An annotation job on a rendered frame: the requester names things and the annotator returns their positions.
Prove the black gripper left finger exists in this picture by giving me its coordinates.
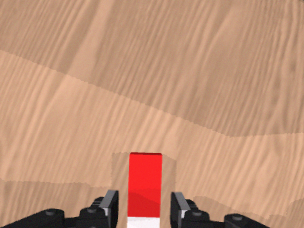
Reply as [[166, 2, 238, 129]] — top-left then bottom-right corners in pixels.
[[0, 190, 119, 228]]

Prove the red and white eraser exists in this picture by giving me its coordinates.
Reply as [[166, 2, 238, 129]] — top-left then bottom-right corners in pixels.
[[127, 152, 162, 228]]

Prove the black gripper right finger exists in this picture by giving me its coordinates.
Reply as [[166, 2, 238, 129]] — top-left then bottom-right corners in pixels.
[[170, 192, 270, 228]]

